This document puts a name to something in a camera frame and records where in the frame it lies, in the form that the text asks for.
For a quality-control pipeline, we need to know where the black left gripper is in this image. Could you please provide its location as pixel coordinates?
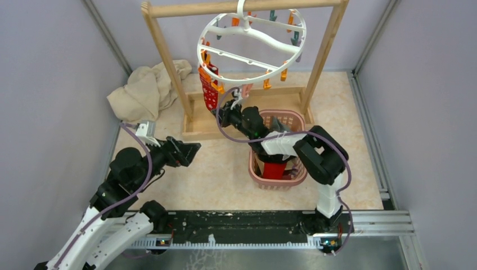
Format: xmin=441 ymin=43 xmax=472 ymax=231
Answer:
xmin=134 ymin=134 xmax=201 ymax=190

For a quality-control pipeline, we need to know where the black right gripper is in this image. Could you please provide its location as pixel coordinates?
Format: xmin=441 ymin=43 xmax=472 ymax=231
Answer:
xmin=210 ymin=99 xmax=253 ymax=139

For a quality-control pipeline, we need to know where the red snowflake sock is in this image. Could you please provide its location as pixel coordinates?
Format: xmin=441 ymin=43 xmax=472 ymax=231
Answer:
xmin=198 ymin=66 xmax=224 ymax=111

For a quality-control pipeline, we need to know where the black sock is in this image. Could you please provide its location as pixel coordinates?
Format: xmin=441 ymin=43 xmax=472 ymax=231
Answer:
xmin=255 ymin=152 xmax=295 ymax=164

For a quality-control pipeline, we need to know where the plain red sock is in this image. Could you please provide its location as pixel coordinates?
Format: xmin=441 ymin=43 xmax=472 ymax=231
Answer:
xmin=262 ymin=163 xmax=287 ymax=180

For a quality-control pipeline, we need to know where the pink plastic laundry basket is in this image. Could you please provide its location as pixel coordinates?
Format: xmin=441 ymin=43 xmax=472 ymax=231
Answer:
xmin=249 ymin=110 xmax=308 ymax=191

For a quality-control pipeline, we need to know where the grey sock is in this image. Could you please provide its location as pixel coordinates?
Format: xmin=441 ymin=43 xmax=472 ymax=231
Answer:
xmin=269 ymin=116 xmax=291 ymax=133

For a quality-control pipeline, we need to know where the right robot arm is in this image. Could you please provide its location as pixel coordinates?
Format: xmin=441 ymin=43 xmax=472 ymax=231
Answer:
xmin=211 ymin=103 xmax=350 ymax=232

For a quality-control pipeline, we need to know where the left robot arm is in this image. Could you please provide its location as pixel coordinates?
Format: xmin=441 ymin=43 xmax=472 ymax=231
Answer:
xmin=35 ymin=136 xmax=201 ymax=269

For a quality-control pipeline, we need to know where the white round clip hanger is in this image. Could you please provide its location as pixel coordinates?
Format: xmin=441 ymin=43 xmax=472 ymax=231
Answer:
xmin=196 ymin=1 xmax=308 ymax=85

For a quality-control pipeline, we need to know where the pink plastic clip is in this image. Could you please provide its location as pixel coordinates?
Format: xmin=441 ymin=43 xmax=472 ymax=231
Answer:
xmin=240 ymin=83 xmax=253 ymax=99

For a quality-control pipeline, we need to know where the orange plastic clip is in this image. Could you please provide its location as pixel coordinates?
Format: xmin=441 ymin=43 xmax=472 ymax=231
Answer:
xmin=263 ymin=77 xmax=272 ymax=90

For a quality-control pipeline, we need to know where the beige crumpled cloth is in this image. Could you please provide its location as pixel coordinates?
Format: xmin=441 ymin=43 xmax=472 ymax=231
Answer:
xmin=107 ymin=62 xmax=178 ymax=122

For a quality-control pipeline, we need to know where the teal plastic clip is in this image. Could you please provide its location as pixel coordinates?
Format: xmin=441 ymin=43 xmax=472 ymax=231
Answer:
xmin=290 ymin=31 xmax=302 ymax=47

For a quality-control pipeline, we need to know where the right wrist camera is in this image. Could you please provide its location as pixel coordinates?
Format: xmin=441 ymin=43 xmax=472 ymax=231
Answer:
xmin=230 ymin=88 xmax=244 ymax=110

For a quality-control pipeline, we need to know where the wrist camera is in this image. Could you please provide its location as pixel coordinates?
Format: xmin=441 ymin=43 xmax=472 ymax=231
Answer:
xmin=230 ymin=88 xmax=244 ymax=110
xmin=135 ymin=120 xmax=160 ymax=146

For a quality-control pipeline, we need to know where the wooden drying rack frame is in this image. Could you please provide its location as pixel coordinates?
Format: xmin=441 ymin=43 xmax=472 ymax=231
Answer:
xmin=141 ymin=0 xmax=350 ymax=142

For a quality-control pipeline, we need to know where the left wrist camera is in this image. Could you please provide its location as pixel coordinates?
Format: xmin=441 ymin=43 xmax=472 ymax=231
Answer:
xmin=135 ymin=120 xmax=160 ymax=146

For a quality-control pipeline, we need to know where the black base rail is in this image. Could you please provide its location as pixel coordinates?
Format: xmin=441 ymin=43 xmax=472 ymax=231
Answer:
xmin=133 ymin=210 xmax=354 ymax=252

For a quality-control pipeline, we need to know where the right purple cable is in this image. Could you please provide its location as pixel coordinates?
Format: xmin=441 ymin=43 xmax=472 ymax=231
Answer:
xmin=215 ymin=87 xmax=354 ymax=256

